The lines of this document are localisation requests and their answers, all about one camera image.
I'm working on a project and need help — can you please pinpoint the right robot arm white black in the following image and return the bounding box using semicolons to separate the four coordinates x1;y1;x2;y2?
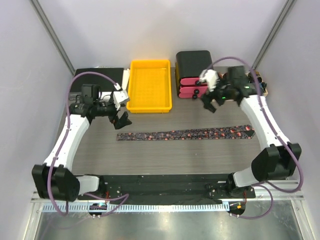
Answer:
199;65;304;198

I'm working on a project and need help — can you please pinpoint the wooden compartment box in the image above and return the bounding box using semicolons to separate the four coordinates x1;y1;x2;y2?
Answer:
247;70;268;97

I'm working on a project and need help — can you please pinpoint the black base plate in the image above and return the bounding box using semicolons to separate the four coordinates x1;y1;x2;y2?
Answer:
92;174;256;206

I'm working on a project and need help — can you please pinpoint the black pink drawer unit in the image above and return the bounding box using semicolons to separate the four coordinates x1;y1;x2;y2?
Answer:
175;50;213;100

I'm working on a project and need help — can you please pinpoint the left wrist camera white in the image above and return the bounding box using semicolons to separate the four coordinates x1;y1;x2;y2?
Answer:
112;83;130;111

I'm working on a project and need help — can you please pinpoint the white teal pen box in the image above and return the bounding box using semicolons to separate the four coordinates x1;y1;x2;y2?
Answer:
121;68;130;90

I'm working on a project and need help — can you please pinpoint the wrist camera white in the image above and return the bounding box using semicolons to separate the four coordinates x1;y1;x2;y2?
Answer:
112;83;130;111
199;69;219;92

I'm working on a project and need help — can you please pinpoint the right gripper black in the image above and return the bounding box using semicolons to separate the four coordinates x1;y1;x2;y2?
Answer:
199;74;233;114

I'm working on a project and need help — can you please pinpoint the rolled blue tie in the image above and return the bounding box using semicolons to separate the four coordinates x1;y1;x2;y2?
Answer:
258;80;267;93

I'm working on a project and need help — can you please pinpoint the black binder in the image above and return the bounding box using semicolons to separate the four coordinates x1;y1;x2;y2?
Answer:
68;67;124;101

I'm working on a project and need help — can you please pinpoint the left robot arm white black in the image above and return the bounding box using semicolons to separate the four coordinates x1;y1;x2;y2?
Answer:
31;84;132;202

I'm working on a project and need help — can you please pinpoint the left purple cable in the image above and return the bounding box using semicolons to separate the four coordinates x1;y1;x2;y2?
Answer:
47;71;130;217

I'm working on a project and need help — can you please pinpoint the white slotted cable duct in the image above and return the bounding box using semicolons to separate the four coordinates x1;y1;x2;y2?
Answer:
41;202;230;213

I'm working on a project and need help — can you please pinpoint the purple cable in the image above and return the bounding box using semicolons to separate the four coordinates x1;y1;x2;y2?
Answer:
47;71;130;217
204;56;305;220

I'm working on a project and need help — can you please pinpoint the dark patterned necktie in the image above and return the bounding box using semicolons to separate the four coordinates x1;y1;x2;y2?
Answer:
116;125;255;141

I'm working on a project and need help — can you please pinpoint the yellow plastic tray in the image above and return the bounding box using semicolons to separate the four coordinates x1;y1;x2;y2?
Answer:
126;59;172;114

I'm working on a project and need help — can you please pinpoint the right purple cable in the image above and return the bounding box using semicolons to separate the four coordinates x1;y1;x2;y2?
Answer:
204;56;305;220

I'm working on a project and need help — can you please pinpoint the rolled orange dark tie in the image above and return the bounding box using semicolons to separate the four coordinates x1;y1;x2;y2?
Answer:
247;71;262;83

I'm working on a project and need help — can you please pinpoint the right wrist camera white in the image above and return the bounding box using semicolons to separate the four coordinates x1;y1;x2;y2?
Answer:
199;69;219;92

